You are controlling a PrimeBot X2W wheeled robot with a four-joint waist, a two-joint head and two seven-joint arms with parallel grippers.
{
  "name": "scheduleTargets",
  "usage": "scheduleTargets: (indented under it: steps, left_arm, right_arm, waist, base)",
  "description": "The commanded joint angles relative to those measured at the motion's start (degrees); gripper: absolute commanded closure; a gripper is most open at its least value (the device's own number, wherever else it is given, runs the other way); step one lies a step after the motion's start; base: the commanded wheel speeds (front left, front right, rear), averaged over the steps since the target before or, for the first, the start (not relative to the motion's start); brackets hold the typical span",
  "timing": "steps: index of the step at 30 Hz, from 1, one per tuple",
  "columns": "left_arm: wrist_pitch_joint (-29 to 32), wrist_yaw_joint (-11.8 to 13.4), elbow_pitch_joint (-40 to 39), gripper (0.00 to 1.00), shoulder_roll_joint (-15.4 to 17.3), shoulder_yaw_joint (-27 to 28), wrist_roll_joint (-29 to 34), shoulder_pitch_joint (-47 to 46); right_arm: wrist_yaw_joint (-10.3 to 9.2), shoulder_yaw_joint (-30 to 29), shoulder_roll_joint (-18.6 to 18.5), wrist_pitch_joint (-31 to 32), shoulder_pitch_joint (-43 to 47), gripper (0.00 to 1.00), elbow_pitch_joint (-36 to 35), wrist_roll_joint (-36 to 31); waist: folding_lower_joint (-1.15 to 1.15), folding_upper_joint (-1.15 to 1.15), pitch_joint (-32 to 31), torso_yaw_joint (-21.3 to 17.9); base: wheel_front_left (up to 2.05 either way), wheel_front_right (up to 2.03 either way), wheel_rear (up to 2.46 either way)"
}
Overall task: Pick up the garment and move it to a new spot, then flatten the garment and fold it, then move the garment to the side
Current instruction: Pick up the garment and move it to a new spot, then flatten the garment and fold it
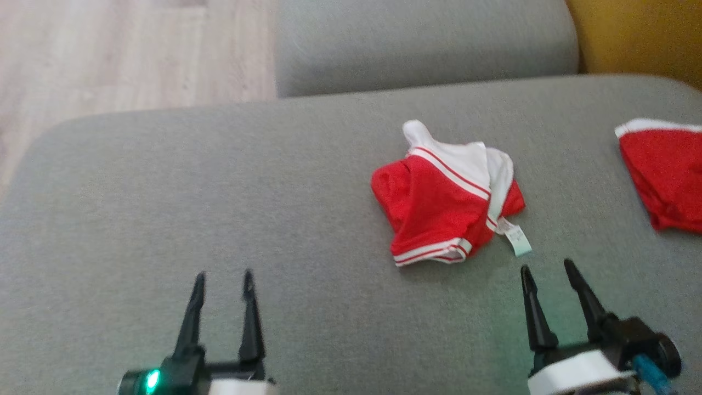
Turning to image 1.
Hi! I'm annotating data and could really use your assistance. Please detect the large grey sofa seat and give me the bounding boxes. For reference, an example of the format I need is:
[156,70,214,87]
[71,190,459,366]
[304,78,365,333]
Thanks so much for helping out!
[0,74,702,395]

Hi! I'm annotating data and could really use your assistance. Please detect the yellow upholstered panel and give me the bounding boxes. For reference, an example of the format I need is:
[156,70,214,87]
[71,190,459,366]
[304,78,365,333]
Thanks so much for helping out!
[565,0,702,91]

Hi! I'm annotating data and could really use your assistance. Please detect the red white-striped shorts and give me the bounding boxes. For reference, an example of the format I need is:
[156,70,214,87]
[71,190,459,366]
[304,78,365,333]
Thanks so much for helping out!
[614,118,702,234]

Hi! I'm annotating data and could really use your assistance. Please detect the blue plug camera cable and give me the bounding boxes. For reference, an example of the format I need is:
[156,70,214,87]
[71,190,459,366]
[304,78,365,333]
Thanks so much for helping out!
[632,354,674,395]

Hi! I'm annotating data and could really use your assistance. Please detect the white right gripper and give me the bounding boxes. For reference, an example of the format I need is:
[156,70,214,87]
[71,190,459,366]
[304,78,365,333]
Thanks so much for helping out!
[520,259,640,395]

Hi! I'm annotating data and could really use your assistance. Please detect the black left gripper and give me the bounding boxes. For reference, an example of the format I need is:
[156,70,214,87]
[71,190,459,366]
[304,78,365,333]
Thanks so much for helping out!
[118,269,278,395]

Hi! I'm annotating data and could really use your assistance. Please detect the small grey sofa cushion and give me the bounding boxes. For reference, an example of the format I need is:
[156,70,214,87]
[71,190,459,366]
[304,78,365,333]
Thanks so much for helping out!
[274,0,580,98]

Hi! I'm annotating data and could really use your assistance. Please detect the red white basketball jersey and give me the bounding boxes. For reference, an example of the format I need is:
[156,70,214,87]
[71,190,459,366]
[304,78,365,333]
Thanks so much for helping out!
[371,120,533,268]

